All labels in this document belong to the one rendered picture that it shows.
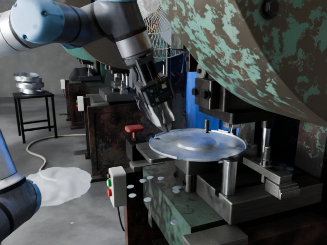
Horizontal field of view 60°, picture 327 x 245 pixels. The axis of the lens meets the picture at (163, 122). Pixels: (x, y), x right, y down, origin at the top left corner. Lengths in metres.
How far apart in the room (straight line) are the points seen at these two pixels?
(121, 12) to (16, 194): 0.57
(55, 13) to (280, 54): 0.37
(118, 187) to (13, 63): 6.47
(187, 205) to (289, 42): 0.56
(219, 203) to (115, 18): 0.50
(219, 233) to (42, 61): 6.86
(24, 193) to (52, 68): 6.50
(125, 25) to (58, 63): 6.73
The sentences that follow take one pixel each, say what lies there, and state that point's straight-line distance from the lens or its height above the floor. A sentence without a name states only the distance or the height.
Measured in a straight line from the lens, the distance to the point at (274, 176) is 0.78.
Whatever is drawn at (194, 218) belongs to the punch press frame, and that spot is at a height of 0.65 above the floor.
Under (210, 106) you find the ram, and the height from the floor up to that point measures 0.90.
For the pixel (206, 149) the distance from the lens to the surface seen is 0.81.
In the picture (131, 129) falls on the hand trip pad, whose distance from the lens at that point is 1.10.
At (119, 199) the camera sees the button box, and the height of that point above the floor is 0.53.
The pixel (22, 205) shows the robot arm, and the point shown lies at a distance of 0.91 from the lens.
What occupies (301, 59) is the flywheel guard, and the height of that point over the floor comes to 1.05.
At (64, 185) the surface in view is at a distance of 2.10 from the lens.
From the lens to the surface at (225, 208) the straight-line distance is 0.74.
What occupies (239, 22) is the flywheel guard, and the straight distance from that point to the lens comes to 0.33.
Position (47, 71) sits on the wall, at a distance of 7.34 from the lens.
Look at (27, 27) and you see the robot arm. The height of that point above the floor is 1.09.
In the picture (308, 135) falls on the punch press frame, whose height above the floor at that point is 0.81.
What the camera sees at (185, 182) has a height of 0.68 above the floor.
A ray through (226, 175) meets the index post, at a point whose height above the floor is 0.76.
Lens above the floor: 1.06
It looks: 14 degrees down
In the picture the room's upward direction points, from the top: straight up
